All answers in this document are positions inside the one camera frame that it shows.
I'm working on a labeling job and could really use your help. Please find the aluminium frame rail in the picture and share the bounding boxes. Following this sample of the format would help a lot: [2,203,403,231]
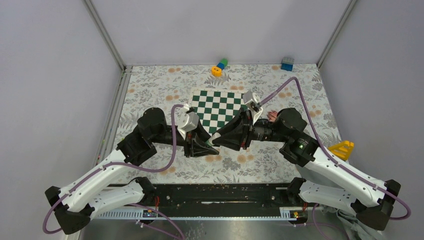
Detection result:
[93,65,134,166]

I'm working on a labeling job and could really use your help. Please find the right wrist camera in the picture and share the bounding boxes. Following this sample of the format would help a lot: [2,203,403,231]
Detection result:
[242,90,263,125]

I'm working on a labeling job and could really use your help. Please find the green white chessboard mat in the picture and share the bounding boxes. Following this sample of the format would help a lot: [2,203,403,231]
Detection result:
[188,88,247,134]

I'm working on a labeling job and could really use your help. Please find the blue green toy block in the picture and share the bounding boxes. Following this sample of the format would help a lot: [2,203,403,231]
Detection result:
[216,58,228,71]

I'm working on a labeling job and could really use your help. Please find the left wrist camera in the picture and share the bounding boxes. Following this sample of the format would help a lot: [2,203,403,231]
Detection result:
[176,104,200,139]

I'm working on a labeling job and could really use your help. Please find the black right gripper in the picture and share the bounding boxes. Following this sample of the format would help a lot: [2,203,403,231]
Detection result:
[212,106,289,151]

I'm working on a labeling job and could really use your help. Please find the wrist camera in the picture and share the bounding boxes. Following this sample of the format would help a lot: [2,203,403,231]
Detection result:
[176,104,200,139]
[242,90,263,125]

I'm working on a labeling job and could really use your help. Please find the person's hand painted nails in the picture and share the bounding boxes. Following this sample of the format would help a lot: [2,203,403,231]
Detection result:
[267,110,278,122]

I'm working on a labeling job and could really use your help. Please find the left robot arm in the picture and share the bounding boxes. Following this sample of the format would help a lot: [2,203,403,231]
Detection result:
[45,105,219,235]

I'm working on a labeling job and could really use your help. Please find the orange round toy brick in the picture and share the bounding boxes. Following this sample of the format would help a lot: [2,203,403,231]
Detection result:
[210,66,222,77]

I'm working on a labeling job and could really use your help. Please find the grey cloth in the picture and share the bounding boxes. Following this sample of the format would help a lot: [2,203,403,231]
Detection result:
[294,165,385,240]

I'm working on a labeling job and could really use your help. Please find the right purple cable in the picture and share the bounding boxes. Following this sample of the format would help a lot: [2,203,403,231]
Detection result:
[258,76,412,240]

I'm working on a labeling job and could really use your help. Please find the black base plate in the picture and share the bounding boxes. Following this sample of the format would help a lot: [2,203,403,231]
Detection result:
[109,182,319,220]

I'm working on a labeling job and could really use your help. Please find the blue grey toy brick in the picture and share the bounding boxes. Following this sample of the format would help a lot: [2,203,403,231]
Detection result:
[280,56,295,72]

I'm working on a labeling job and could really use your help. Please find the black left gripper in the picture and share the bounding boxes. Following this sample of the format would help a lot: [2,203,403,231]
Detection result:
[152,120,221,159]

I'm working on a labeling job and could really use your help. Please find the floral tablecloth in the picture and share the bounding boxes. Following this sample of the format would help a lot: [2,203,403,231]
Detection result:
[114,63,341,186]

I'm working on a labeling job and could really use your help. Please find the yellow toy piece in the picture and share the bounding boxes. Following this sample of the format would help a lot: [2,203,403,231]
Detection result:
[328,140,355,162]

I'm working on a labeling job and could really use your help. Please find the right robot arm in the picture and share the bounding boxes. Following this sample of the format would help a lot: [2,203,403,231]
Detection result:
[208,108,401,231]

